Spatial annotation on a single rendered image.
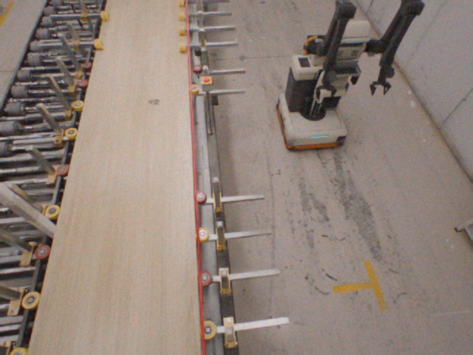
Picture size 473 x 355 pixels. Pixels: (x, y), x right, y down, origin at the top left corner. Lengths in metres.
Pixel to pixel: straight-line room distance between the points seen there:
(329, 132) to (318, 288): 1.50
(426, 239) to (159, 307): 2.43
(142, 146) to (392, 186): 2.43
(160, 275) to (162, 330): 0.27
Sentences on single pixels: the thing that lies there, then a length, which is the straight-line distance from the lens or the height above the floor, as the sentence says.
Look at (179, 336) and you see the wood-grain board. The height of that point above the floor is 0.90.
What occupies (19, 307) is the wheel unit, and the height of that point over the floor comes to 0.85.
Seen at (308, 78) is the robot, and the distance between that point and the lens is 2.98.
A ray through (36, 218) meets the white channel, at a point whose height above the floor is 1.09.
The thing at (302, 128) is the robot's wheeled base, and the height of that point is 0.28.
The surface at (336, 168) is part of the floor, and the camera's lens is 3.25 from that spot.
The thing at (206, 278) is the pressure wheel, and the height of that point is 0.91.
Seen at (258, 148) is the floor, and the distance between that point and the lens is 3.22.
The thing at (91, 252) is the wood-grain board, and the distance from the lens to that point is 1.89.
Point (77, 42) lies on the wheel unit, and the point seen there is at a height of 0.97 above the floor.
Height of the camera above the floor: 2.53
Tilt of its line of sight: 58 degrees down
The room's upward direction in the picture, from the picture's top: 3 degrees clockwise
